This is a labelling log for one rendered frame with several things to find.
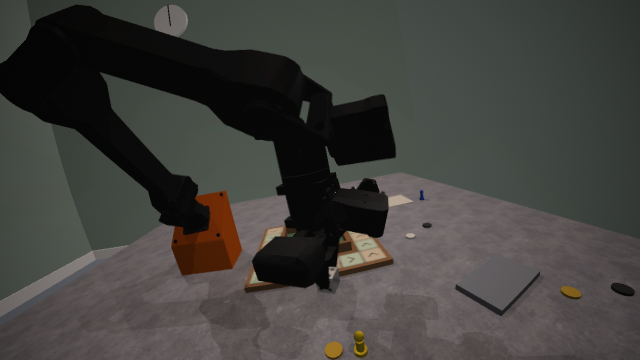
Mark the yellow flat disc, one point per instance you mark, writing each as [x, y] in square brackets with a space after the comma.
[570, 292]
[333, 350]

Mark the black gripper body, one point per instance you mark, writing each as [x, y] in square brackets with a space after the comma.
[297, 261]

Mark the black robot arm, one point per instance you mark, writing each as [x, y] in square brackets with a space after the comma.
[55, 75]

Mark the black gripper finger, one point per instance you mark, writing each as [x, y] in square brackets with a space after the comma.
[324, 278]
[335, 241]

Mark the white die with black pips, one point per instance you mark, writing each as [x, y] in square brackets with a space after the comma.
[334, 281]

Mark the yellow game pawn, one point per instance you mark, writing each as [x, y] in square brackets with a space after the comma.
[360, 348]

